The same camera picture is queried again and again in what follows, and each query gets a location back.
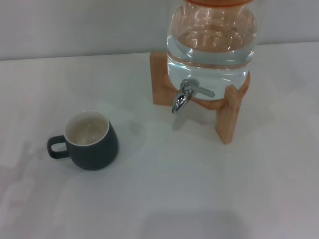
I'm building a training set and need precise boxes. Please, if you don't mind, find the wooden dispenser stand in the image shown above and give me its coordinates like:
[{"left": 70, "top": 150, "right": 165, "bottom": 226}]
[{"left": 150, "top": 51, "right": 252, "bottom": 145}]

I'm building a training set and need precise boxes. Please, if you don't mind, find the chrome dispenser faucet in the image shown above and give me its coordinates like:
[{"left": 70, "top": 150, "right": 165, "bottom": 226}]
[{"left": 170, "top": 79, "right": 216, "bottom": 115}]

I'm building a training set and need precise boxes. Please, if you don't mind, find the glass water dispenser jar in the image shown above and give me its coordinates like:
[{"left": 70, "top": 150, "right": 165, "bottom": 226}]
[{"left": 166, "top": 0, "right": 257, "bottom": 102}]

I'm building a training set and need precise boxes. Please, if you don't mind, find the dark grey ceramic cup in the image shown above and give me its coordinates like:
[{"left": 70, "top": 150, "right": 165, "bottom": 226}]
[{"left": 46, "top": 111, "right": 119, "bottom": 171}]

